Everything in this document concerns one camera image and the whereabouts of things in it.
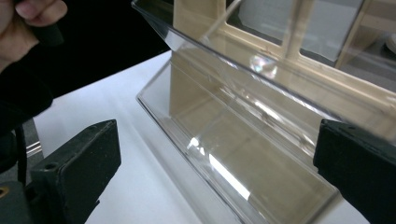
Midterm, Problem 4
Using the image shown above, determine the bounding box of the clear plastic tilt-out drawer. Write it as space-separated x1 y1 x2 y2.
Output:
130 0 396 224

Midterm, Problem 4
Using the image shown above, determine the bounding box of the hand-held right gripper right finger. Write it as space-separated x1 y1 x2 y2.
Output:
313 119 396 224

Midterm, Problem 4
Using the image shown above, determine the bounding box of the black cable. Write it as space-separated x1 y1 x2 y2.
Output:
14 124 29 185

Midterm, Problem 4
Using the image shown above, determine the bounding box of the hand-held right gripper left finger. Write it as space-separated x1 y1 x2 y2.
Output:
23 119 122 224

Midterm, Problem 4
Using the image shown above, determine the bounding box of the metal bar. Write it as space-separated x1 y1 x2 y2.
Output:
25 141 43 158

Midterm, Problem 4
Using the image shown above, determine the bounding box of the beige storage cabinet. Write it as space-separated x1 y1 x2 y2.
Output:
169 0 396 147

